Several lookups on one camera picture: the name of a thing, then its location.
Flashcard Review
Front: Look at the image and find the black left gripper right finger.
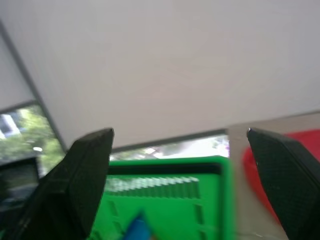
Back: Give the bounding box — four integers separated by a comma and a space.
246, 127, 320, 240

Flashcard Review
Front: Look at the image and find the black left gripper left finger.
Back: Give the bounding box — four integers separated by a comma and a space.
9, 127, 115, 240

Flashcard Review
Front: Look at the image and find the red plastic basket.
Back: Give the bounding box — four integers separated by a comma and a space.
241, 127, 320, 227

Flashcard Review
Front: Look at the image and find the blue item in basket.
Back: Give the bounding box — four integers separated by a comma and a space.
122, 212, 152, 240

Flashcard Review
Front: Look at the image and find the green plastic basket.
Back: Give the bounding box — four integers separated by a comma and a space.
87, 155, 237, 240

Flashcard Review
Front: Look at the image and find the dark monitor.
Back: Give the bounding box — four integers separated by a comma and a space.
0, 156, 41, 213

